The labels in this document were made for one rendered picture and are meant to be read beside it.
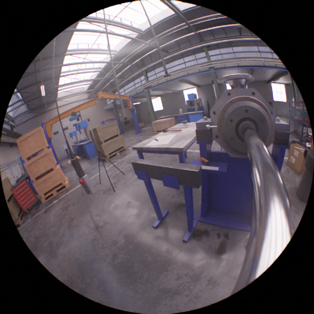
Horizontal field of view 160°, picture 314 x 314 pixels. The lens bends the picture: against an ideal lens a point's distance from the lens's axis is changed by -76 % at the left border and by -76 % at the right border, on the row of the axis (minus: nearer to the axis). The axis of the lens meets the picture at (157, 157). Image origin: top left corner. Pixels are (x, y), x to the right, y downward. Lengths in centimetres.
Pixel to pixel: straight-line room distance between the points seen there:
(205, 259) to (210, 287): 32
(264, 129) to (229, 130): 22
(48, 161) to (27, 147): 86
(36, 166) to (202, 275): 424
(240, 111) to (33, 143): 424
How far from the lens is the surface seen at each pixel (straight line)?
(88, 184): 70
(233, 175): 113
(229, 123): 66
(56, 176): 394
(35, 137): 403
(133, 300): 135
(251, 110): 66
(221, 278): 127
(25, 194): 444
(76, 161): 67
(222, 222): 145
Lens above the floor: 124
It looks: 22 degrees down
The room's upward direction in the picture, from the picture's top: 14 degrees counter-clockwise
